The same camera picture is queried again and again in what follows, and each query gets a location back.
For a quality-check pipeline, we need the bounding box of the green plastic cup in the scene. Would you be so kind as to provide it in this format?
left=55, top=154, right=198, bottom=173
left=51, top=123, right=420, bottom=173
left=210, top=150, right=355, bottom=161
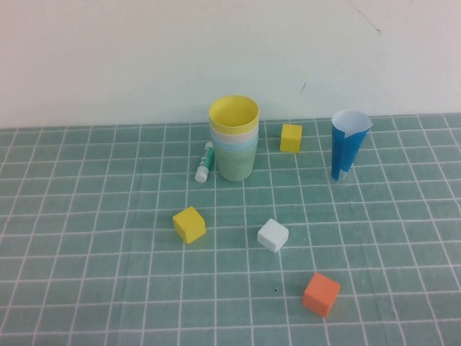
left=215, top=141, right=259, bottom=182

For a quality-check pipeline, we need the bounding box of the light blue plastic cup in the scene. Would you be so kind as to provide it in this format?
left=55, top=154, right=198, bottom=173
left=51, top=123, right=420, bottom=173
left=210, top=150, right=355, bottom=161
left=212, top=136, right=259, bottom=152

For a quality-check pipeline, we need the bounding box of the pink plastic cup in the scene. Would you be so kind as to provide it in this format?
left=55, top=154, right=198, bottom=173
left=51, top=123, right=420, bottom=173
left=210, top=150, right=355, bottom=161
left=210, top=125, right=260, bottom=146

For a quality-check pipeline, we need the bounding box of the yellow plastic cup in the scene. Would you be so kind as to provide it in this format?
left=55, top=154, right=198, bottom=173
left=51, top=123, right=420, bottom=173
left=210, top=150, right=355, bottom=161
left=208, top=94, right=261, bottom=136

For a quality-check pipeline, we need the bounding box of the green white glue stick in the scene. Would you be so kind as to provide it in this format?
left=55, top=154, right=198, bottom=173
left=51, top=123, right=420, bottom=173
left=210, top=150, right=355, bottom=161
left=194, top=141, right=215, bottom=183

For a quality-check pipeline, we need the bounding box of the yellow foam cube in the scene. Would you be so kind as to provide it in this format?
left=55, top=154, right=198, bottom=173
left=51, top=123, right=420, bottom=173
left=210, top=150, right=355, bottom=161
left=172, top=205, right=207, bottom=245
left=279, top=123, right=303, bottom=154

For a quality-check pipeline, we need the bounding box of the white foam cube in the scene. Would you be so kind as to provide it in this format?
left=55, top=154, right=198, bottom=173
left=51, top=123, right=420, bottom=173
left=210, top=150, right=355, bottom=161
left=256, top=218, right=290, bottom=253

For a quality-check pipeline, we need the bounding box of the blue paper cone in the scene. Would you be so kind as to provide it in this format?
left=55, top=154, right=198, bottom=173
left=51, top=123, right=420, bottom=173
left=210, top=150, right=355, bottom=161
left=331, top=110, right=374, bottom=182

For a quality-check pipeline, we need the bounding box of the orange foam cube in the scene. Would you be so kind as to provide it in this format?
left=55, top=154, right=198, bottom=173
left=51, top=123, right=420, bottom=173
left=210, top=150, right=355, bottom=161
left=302, top=272, right=341, bottom=319

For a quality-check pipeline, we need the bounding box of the teal grid tablecloth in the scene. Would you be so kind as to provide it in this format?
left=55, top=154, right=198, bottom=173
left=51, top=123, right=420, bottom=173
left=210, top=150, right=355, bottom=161
left=0, top=113, right=461, bottom=346

